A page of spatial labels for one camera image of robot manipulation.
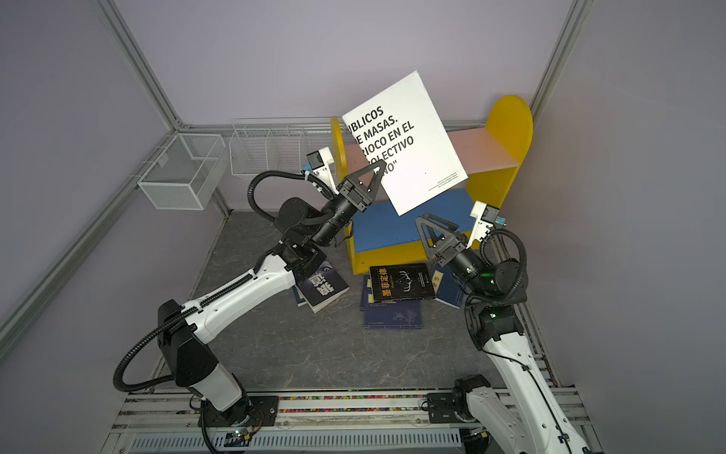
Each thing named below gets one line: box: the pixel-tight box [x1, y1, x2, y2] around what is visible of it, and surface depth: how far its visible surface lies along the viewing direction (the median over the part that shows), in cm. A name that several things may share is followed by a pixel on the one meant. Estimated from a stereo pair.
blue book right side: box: [431, 264, 464, 310], surface depth 98 cm
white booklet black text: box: [341, 69, 468, 217], surface depth 53 cm
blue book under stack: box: [359, 274, 376, 313], surface depth 96 cm
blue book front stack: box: [363, 299, 423, 330], surface depth 92 cm
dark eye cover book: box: [293, 261, 350, 315], surface depth 95 cm
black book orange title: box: [368, 262, 436, 303], surface depth 96 cm
